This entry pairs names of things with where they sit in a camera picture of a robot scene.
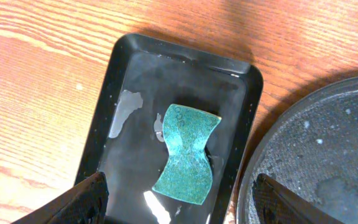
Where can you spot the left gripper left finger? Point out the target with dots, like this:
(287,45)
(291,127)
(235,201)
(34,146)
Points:
(85,203)

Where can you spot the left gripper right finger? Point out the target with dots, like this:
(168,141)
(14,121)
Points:
(281,202)

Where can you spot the green yellow sponge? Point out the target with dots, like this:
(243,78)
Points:
(187,175)

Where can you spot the black round tray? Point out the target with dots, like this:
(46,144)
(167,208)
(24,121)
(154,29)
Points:
(312,150)

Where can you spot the black rectangular tray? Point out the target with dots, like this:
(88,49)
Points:
(144,77)

